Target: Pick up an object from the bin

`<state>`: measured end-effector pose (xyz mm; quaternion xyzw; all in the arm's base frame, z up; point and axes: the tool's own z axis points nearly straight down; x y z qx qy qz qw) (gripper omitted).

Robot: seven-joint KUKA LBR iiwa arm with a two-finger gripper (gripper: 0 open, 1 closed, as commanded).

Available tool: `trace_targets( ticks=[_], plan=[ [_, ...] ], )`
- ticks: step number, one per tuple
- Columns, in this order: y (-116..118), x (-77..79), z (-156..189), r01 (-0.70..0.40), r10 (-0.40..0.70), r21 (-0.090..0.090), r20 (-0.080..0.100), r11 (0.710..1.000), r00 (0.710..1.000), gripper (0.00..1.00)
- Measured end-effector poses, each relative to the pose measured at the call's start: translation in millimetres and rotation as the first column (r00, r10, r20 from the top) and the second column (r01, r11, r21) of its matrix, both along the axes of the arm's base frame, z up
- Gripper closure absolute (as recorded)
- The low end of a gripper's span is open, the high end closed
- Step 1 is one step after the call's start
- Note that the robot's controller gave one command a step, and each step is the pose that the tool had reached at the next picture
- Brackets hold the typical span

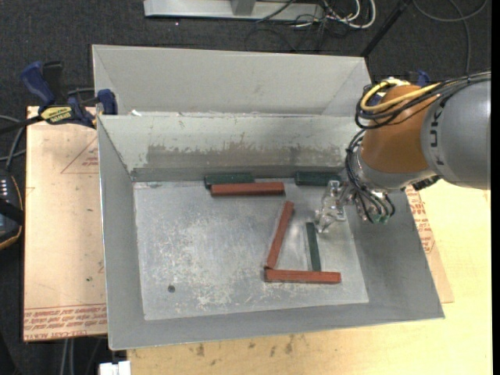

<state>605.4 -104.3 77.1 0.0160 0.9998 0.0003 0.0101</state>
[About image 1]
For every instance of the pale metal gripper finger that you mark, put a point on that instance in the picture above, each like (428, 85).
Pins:
(330, 196)
(334, 216)

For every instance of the dark green flat block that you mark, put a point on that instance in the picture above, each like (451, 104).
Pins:
(313, 248)
(315, 178)
(229, 179)

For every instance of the red-brown flat block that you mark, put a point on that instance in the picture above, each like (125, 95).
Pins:
(302, 276)
(247, 189)
(280, 233)

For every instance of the grey metal bin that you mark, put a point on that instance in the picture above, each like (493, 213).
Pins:
(218, 248)

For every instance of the black cylinder on white bracket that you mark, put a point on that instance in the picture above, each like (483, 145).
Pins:
(425, 183)

